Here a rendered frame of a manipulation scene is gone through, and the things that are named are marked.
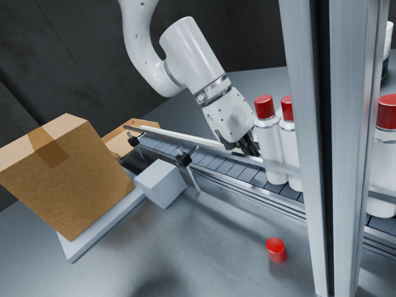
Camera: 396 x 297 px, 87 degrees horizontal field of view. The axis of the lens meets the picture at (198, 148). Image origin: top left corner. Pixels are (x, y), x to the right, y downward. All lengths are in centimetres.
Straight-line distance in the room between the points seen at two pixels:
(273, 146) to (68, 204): 56
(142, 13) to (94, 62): 244
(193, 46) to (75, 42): 248
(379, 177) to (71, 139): 66
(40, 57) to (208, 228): 257
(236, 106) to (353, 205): 31
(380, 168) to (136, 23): 46
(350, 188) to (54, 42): 281
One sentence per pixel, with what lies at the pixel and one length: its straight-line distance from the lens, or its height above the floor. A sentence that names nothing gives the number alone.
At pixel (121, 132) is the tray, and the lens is 135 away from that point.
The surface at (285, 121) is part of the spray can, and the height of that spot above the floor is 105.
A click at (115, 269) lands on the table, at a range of 62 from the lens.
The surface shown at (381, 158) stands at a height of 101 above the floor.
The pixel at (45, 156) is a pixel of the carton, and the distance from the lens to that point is 66.
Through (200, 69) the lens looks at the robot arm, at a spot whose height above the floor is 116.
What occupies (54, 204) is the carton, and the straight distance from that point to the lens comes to 70.
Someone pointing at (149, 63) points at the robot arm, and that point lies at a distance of 49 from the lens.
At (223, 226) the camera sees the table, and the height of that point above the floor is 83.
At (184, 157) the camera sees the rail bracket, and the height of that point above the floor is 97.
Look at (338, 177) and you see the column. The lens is 21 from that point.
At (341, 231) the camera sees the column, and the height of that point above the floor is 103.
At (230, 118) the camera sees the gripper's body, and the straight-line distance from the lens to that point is 45.
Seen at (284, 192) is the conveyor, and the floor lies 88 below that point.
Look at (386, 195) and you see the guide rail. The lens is 40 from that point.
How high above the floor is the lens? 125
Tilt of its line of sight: 31 degrees down
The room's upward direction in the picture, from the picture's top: 24 degrees counter-clockwise
